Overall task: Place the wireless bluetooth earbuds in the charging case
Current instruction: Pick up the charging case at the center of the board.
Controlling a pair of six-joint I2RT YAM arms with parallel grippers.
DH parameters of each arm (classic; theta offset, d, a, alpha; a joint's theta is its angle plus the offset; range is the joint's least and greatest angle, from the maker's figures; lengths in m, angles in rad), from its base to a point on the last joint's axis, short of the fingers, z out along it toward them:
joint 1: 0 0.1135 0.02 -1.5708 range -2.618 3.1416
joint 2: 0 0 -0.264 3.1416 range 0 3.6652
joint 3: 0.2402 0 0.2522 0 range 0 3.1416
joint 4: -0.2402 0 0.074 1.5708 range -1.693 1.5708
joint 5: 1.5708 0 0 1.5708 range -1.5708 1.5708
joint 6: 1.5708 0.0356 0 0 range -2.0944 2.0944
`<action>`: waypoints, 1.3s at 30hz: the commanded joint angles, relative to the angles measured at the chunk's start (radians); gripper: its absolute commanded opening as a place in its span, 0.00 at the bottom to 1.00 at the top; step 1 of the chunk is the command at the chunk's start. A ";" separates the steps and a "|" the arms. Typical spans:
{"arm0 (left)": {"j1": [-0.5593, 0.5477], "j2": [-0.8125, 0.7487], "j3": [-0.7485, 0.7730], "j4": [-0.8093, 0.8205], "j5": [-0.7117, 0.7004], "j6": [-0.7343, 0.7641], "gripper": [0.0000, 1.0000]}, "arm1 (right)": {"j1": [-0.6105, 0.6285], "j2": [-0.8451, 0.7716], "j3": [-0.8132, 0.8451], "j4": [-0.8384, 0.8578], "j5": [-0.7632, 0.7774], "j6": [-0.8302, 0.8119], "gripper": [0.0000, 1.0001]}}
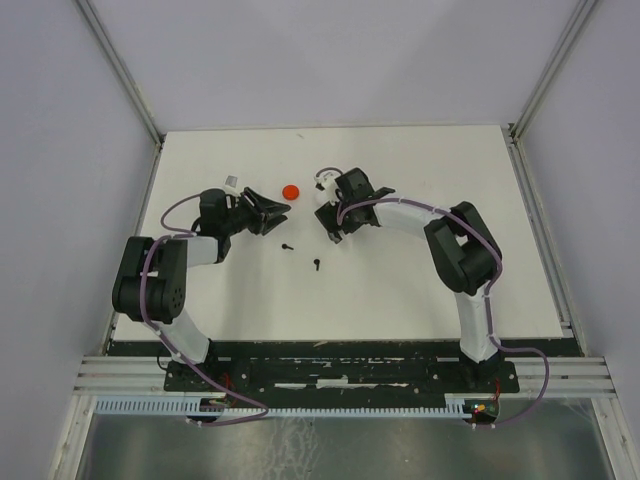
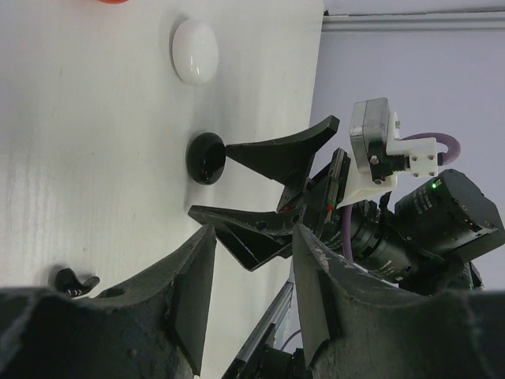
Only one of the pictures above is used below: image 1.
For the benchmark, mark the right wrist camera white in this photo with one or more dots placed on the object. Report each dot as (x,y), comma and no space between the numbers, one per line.
(325,176)

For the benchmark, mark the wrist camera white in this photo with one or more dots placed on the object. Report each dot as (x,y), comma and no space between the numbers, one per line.
(325,176)
(230,185)

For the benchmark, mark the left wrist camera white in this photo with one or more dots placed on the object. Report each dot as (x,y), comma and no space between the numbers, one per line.
(230,185)

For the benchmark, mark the right aluminium corner post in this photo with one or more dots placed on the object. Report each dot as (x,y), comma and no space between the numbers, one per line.
(567,41)

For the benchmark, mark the round orange earbud case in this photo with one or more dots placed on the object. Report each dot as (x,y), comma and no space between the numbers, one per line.
(290,192)

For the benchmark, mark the aluminium frame rail front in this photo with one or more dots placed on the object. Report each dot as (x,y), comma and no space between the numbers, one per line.
(569,377)

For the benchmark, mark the left aluminium corner post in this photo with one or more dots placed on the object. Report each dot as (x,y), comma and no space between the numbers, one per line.
(92,19)

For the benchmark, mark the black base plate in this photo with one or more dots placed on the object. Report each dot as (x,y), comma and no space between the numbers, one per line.
(435,375)

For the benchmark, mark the aluminium corner post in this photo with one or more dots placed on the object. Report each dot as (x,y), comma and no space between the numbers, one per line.
(92,19)
(567,41)

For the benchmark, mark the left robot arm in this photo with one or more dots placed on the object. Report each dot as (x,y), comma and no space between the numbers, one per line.
(151,282)

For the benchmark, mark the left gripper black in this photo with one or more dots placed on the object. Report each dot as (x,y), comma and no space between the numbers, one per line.
(266,213)

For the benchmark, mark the right controller board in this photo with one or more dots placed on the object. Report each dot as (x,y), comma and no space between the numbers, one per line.
(484,411)

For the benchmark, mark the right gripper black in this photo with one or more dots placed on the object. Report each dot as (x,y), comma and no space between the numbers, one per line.
(327,214)

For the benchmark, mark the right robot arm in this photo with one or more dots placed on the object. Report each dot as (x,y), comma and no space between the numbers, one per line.
(465,255)

